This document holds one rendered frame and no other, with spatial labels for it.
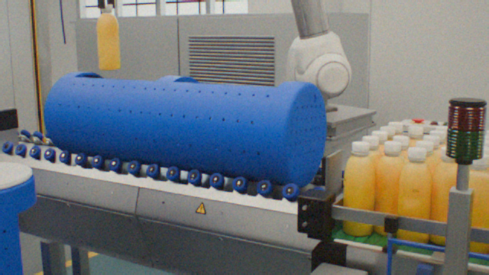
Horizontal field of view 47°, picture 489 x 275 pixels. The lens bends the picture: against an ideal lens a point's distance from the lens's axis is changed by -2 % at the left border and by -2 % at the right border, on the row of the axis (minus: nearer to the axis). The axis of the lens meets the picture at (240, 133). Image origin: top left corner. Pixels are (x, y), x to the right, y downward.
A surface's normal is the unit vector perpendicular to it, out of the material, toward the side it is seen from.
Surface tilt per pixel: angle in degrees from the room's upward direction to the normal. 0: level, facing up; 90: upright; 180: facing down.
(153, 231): 110
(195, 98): 47
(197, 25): 90
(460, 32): 90
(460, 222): 90
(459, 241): 90
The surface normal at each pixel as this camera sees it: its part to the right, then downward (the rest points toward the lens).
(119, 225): -0.47, 0.49
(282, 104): -0.39, -0.51
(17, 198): 0.91, 0.07
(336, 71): 0.14, 0.38
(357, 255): -0.51, 0.17
